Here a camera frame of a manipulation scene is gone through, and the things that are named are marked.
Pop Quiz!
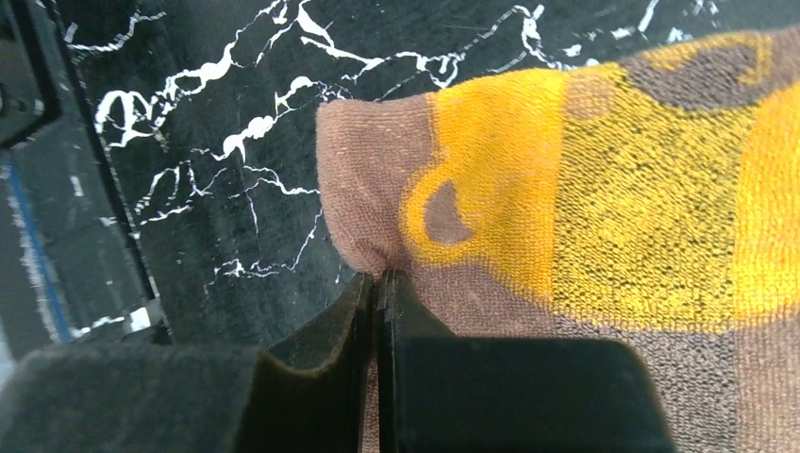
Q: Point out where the brown and yellow cloth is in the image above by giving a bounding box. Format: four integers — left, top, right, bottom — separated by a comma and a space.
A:
316, 26, 799, 452

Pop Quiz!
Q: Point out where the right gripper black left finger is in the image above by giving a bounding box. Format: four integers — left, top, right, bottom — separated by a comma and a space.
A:
1, 275, 373, 452

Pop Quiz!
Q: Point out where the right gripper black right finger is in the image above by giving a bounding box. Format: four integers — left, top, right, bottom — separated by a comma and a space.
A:
375, 271, 675, 452

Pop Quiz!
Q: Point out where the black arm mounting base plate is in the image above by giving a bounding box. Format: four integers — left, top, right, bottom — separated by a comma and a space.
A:
1, 1, 169, 344

